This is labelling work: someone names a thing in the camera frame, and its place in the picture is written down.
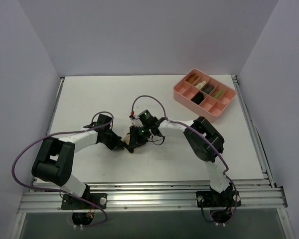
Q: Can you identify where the beige underwear with navy trim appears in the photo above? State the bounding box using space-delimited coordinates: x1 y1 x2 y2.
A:
123 133 139 154

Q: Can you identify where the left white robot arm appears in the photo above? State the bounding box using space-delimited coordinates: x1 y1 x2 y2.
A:
31 112 126 209

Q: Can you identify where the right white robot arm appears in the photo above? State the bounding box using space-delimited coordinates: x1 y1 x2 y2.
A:
125 110 230 206

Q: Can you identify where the black rolled cloth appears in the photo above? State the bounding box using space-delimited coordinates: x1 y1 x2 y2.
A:
191 92 204 105

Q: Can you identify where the pink compartment organizer box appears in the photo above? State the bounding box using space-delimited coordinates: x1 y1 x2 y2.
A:
173 69 236 122

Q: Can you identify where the orange rolled cloth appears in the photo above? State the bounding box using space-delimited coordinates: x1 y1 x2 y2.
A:
186 74 199 84

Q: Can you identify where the white rolled cloth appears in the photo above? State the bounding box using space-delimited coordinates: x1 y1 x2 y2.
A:
195 81 207 90

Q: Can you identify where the dark grey rolled cloth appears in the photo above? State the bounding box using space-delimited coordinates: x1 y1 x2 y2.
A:
202 84 215 94

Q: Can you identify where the olive rolled cloth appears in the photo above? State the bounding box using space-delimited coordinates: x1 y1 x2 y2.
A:
210 89 225 100

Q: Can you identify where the thin black wire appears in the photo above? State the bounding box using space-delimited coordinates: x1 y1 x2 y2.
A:
128 117 166 146

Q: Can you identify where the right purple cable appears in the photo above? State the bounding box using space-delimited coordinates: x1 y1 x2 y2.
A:
131 95 239 225

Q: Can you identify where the purple cable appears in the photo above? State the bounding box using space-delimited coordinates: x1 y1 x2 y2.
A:
11 112 115 228
131 95 239 225

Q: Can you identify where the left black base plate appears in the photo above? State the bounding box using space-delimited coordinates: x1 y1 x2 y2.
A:
61 193 108 210

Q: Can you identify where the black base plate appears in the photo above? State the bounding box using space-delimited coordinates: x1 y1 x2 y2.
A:
61 193 108 210
195 190 236 208

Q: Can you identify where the aluminium rail frame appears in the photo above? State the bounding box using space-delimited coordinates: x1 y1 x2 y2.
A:
16 74 289 239

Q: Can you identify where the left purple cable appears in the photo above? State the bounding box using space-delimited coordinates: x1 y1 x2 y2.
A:
11 112 115 228

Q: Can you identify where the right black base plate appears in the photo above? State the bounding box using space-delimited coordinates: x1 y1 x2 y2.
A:
195 190 236 208

